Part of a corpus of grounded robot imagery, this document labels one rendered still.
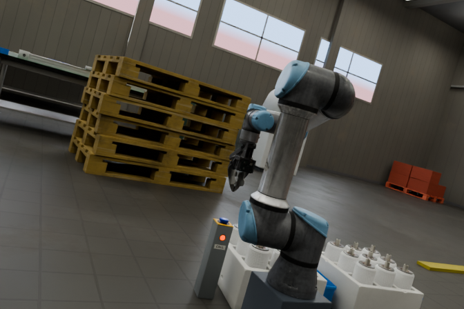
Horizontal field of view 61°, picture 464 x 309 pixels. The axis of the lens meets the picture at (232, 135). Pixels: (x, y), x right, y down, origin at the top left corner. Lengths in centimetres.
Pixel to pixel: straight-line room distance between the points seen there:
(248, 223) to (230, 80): 843
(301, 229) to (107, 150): 240
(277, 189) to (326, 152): 1021
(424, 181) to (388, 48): 392
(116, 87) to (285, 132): 236
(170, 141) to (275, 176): 251
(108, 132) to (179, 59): 578
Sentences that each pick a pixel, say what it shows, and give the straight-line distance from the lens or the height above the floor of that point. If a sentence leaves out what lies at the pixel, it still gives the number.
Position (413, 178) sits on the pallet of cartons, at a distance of 1236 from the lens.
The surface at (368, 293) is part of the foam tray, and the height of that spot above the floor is 15.
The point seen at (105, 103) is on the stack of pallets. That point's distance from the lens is 331.
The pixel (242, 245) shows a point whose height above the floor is 21.
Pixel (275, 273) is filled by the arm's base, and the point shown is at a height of 34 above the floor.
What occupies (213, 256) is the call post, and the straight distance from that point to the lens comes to 166.
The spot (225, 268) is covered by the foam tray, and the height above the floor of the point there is 9.
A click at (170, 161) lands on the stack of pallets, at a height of 22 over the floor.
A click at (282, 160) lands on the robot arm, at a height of 66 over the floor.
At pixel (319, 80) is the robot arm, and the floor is 90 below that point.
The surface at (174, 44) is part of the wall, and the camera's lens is 896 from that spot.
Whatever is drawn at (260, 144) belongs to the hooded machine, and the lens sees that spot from 668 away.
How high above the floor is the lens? 74
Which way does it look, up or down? 2 degrees down
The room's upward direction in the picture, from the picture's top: 16 degrees clockwise
